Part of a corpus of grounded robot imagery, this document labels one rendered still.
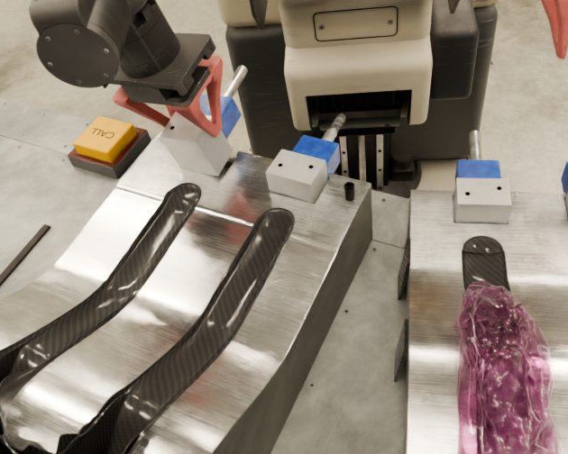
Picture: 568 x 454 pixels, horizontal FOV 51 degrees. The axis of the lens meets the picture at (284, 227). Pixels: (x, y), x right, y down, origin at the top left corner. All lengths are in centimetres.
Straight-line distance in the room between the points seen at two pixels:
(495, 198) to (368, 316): 17
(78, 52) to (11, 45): 253
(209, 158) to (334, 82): 36
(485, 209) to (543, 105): 155
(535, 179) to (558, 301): 134
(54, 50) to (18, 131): 51
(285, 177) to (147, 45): 17
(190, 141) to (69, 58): 18
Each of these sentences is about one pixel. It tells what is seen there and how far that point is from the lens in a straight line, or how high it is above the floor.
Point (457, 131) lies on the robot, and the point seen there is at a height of 39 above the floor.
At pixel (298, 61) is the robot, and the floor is 80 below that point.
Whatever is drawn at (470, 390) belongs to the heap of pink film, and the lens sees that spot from 46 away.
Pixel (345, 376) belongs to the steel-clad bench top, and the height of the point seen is 80.
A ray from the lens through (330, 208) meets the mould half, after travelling 58.
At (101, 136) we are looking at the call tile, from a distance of 83.
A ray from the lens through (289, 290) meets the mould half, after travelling 53.
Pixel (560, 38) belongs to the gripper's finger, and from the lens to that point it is 59.
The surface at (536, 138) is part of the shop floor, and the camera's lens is 202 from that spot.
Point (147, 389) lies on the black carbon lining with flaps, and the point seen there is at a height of 91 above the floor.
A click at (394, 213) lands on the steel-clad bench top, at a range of 69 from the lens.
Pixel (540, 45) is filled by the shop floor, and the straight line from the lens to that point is 241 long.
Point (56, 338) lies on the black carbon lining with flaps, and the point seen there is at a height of 91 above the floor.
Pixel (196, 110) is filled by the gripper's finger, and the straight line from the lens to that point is 56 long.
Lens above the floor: 132
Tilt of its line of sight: 50 degrees down
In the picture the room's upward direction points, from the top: 11 degrees counter-clockwise
